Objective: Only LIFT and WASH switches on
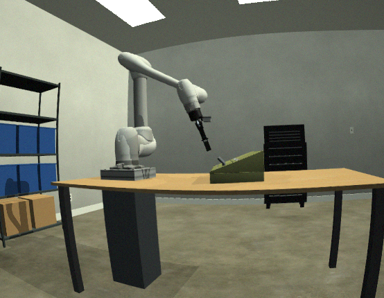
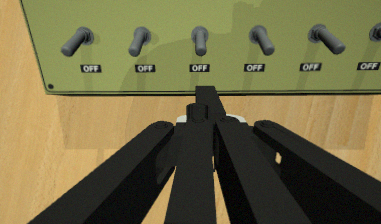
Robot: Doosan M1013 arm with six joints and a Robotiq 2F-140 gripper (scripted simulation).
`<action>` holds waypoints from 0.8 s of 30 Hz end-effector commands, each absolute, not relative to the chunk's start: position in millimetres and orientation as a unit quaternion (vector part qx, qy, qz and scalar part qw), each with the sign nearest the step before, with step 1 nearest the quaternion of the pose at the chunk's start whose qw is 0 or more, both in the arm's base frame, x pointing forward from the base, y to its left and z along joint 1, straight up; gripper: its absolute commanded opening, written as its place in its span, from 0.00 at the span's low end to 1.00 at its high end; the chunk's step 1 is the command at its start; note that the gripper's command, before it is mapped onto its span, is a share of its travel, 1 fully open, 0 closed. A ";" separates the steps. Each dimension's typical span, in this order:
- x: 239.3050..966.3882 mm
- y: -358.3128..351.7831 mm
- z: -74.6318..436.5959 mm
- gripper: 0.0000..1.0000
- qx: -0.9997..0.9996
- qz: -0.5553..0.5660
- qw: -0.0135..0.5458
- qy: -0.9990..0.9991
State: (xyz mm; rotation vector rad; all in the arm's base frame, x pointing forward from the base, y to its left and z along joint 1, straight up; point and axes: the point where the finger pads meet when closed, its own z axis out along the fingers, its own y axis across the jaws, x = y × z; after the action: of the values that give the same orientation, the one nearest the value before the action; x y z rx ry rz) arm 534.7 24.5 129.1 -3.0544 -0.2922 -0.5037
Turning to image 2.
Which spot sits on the olive green switch panel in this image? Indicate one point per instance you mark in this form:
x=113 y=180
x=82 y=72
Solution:
x=189 y=43

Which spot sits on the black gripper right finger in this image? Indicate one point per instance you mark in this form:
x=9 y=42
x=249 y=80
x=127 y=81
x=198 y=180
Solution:
x=328 y=189

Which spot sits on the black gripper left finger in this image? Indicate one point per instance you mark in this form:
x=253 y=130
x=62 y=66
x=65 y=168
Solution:
x=124 y=187

